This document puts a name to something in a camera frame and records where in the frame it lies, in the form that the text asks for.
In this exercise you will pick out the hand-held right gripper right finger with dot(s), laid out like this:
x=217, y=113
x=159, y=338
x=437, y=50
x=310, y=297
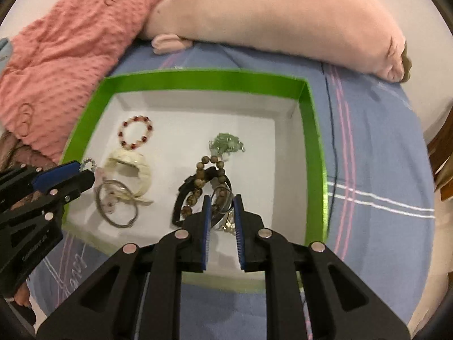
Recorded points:
x=237, y=233

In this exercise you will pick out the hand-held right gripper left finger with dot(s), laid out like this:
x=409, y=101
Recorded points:
x=207, y=233

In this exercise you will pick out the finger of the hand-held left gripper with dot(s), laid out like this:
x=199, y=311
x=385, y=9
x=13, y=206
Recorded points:
x=53, y=177
x=76, y=182

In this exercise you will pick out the small gold jewelry piece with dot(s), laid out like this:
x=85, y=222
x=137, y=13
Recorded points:
x=229, y=224

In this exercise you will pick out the green cardboard box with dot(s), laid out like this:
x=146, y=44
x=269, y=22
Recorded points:
x=247, y=113

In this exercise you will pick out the person's left hand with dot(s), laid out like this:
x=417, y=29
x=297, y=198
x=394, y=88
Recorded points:
x=22, y=295

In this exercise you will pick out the brown fuzzy blanket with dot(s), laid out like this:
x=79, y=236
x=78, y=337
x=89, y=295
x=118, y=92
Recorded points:
x=10, y=152

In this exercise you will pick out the light blue pillow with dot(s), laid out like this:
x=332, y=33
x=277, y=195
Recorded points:
x=4, y=53

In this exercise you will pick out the pink dotted quilt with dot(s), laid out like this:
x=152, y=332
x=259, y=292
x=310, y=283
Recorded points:
x=70, y=42

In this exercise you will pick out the blue striped bed sheet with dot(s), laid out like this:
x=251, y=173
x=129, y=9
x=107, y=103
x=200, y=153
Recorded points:
x=371, y=148

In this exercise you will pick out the pink plush pig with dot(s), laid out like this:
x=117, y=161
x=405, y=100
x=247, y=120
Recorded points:
x=283, y=17

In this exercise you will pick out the wooden chair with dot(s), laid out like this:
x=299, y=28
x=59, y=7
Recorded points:
x=442, y=148

